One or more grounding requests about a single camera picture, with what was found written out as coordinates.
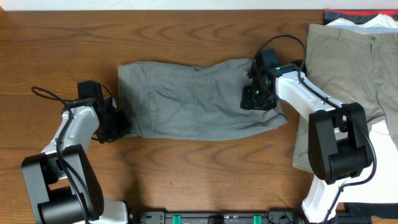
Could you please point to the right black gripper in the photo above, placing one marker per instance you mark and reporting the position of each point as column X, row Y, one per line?
column 247, row 102

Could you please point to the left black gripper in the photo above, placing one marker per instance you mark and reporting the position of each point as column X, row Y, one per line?
column 125, row 127

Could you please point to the grey shorts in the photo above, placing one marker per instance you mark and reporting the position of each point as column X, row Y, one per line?
column 165, row 100

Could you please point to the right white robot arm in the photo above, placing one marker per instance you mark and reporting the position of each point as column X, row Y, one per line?
column 340, row 151

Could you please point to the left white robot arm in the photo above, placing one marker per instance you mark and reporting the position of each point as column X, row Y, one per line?
column 60, row 181

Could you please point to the khaki shorts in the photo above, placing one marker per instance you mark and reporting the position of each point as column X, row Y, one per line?
column 355, row 65

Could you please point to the light blue garment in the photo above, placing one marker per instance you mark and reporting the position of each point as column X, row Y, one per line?
column 369, row 30

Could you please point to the dark red-striped garment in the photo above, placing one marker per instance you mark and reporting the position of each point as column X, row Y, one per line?
column 357, row 17

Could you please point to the white garment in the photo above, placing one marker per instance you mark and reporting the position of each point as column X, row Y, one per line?
column 382, row 188

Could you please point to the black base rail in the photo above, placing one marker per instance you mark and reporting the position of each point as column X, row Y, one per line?
column 272, row 216

